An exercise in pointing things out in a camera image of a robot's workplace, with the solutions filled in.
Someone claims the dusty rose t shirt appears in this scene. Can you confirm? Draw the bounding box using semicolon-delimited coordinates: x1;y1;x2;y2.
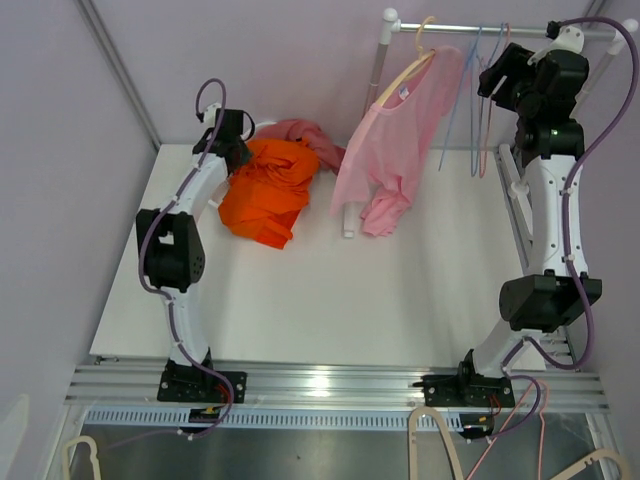
253;119;345;174

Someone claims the orange t shirt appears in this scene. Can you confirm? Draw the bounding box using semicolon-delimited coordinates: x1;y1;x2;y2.
219;139;319;225
218;189;306;249

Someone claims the metal clothes rack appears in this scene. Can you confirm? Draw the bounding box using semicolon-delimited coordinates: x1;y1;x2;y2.
364;8;639;155

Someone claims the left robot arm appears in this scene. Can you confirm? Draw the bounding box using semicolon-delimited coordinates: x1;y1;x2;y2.
135;106;255;401

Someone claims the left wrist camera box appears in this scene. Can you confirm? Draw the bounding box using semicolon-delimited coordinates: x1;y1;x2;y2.
196;102;221;125

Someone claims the white slotted cable duct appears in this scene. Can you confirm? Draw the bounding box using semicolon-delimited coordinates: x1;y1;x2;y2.
84;406;409;431

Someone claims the beige wooden hanger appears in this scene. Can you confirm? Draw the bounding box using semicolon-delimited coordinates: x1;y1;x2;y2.
375;16;436;107

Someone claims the beige hanger at right floor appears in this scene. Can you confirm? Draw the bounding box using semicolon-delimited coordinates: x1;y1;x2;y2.
552;448;632;480

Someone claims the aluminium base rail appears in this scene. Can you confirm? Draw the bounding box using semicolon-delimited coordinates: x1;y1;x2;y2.
64;358;610;413

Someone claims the white plastic laundry basket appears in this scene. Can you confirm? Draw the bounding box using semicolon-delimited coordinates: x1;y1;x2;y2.
208;121;275;209

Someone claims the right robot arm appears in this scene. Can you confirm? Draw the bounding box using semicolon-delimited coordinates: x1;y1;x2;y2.
454;43;602;405

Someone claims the beige hanger at floor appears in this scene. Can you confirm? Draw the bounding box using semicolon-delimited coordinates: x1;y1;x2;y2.
552;448;632;480
60;434;104;480

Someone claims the light pink t shirt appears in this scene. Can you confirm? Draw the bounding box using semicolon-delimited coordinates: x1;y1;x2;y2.
330;46;465;237

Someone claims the blue wire hanger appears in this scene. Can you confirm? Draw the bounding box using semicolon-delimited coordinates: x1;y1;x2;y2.
438;26;483;171
468;22;507;177

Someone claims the beige hanger at left floor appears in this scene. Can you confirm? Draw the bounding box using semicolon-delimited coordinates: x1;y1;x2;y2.
60;434;104;480

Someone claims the beige hanger on floor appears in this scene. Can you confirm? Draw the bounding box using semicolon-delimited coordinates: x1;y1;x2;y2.
407;406;464;480

